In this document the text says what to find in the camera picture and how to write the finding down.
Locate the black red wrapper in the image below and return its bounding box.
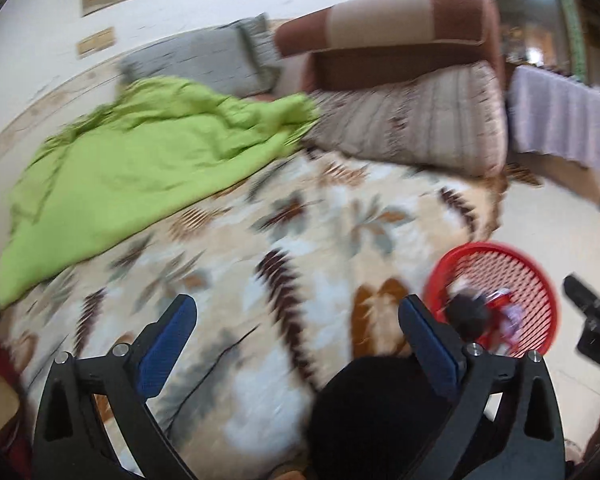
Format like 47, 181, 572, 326
444, 290, 491, 342

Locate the red cloth garment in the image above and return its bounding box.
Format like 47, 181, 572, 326
0, 345, 32, 479

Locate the lavender tablecloth table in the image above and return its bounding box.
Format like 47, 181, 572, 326
507, 65, 600, 174

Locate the leaf pattern fleece blanket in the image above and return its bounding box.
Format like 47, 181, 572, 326
0, 154, 506, 479

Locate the green duvet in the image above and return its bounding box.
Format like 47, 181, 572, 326
0, 77, 320, 308

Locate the striped brown pillow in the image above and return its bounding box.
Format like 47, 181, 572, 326
303, 61, 507, 178

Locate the grey quilted pillow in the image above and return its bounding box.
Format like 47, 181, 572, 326
119, 14, 282, 98

